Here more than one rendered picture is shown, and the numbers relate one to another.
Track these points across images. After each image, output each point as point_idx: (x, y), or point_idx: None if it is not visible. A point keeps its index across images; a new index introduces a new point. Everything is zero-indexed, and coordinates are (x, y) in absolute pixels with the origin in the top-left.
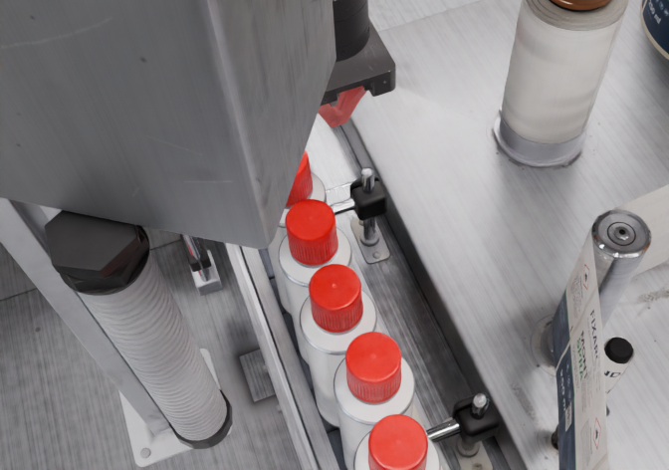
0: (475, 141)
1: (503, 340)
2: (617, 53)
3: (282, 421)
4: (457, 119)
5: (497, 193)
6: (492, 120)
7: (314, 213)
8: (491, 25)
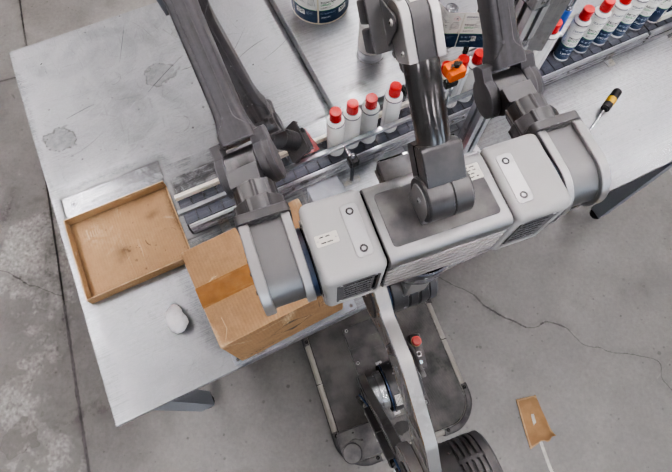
0: (374, 68)
1: (440, 63)
2: (335, 31)
3: (462, 121)
4: (366, 73)
5: (393, 63)
6: (366, 64)
7: (462, 57)
8: (323, 63)
